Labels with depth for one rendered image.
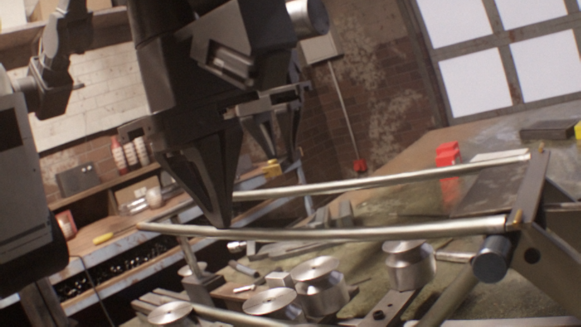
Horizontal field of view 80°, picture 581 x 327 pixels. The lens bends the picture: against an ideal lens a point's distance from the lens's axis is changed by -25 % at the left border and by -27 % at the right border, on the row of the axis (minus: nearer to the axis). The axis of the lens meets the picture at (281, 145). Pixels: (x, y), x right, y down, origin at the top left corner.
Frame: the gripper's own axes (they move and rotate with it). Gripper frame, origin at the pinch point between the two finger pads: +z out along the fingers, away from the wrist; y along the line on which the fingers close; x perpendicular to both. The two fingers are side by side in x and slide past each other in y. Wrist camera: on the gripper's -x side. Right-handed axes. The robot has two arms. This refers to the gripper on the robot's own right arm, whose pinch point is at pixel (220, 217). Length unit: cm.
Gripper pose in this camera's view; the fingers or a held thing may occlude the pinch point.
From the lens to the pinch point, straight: 36.1
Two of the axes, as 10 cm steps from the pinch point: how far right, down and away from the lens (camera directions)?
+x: -7.1, 1.3, 6.9
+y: 6.4, -2.8, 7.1
